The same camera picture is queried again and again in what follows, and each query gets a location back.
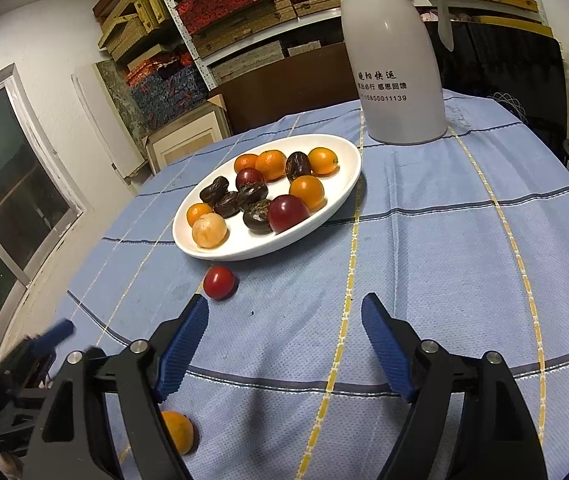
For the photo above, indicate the mandarin with stem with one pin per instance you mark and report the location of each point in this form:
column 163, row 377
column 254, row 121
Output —
column 182, row 431

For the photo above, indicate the small red cherry tomato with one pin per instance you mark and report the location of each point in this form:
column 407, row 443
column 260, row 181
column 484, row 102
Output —
column 219, row 283

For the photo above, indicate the white thermos jug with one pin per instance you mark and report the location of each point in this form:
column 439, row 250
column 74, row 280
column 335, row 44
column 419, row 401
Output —
column 395, row 68

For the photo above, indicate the blue checked tablecloth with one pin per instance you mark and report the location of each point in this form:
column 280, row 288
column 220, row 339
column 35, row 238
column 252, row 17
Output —
column 466, row 238

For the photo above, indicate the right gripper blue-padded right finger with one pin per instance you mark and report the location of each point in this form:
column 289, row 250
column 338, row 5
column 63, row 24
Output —
column 496, row 439

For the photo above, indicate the dark red plum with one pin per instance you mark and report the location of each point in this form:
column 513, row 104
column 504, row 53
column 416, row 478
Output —
column 286, row 211

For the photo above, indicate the dark brown board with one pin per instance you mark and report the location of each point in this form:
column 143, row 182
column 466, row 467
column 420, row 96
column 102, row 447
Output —
column 307, row 81

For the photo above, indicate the dark water chestnut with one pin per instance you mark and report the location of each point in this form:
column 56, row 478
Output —
column 255, row 217
column 297, row 165
column 215, row 191
column 228, row 206
column 251, row 193

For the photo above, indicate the white oval plate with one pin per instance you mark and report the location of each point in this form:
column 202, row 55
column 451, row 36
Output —
column 241, row 243

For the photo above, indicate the white metal shelf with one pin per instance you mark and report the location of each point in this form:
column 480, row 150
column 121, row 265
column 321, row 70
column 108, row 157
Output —
column 217, row 31

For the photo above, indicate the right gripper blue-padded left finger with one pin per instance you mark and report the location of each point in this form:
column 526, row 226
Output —
column 72, row 436

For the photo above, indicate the window with white frame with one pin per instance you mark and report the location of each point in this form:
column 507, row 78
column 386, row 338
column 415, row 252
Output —
column 37, row 202

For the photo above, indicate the pale yellow round fruit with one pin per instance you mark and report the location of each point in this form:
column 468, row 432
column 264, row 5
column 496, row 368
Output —
column 209, row 231

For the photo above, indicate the small orange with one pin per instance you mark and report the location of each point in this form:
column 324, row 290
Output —
column 323, row 161
column 196, row 211

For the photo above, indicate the person's left hand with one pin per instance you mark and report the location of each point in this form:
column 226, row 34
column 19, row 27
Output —
column 11, row 467

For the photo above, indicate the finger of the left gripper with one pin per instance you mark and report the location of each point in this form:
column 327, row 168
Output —
column 54, row 333

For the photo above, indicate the cardboard box with frame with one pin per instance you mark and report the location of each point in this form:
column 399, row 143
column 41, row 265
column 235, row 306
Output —
column 203, row 126

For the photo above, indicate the white leaning panel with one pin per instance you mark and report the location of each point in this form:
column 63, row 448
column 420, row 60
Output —
column 101, row 112

